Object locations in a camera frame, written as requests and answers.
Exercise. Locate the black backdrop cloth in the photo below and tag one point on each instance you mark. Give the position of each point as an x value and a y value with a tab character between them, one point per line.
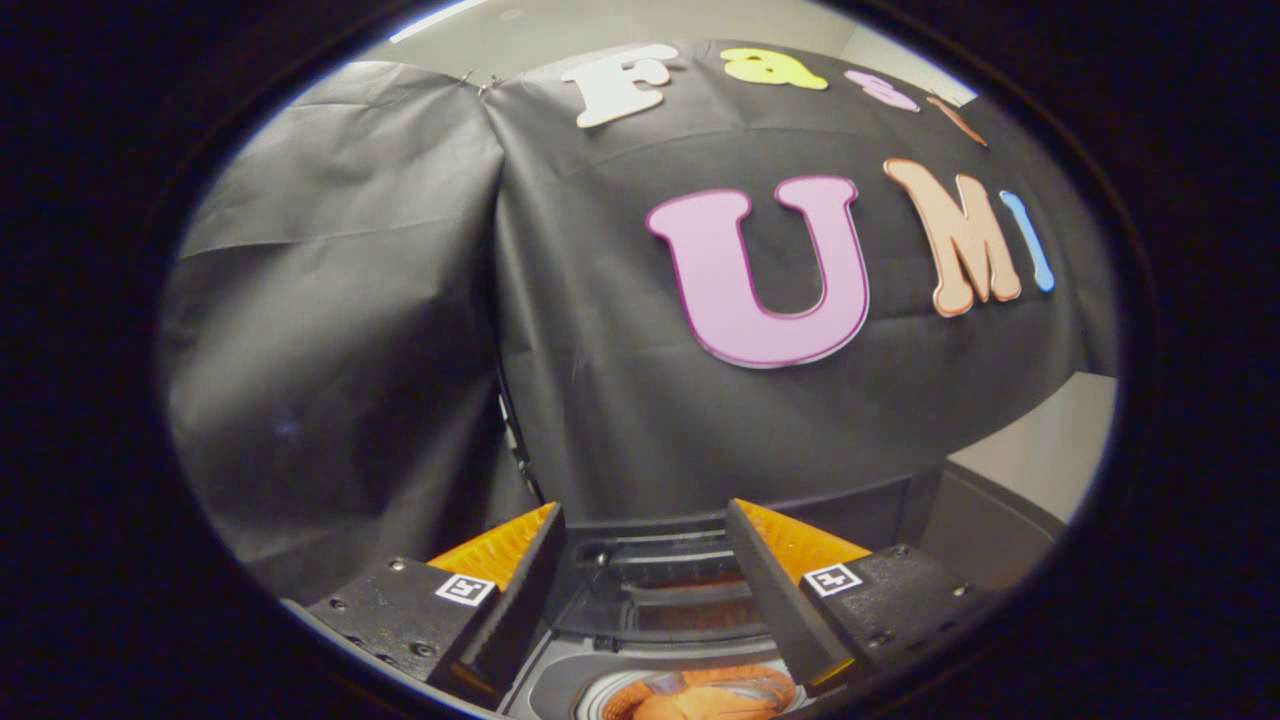
350	300

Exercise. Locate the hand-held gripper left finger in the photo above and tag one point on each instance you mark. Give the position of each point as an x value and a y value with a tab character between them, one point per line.
525	590

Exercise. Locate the orange shirt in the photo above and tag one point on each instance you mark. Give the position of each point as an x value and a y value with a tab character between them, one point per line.
700	700

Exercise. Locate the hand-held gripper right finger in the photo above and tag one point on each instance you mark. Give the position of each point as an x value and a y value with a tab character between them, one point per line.
770	600

